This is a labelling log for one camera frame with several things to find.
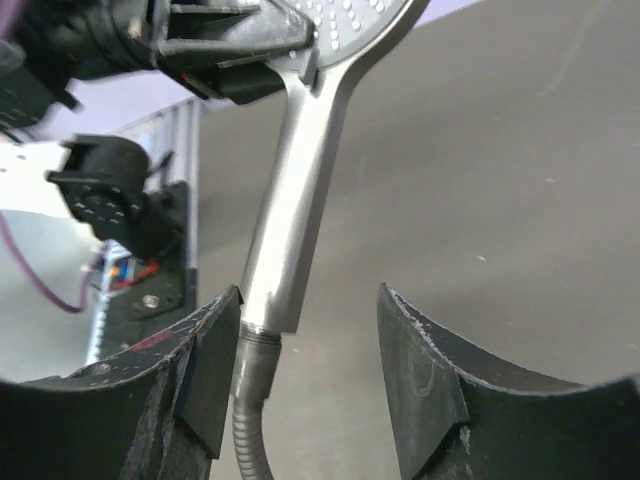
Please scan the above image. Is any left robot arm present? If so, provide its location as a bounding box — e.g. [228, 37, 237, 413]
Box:
[1, 1, 314, 260]

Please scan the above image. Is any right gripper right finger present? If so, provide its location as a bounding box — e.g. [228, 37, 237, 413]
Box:
[377, 285, 639, 479]

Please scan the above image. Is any aluminium rail frame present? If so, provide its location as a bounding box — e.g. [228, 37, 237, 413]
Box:
[86, 99, 202, 364]

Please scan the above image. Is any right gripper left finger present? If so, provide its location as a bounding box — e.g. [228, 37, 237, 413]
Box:
[1, 286, 241, 479]

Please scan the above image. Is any grey shower head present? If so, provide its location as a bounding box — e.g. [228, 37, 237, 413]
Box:
[240, 0, 427, 336]

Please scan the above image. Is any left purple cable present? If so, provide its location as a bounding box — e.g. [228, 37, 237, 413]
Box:
[0, 214, 84, 315]

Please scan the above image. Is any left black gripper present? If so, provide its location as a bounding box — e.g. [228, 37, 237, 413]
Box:
[74, 1, 314, 105]

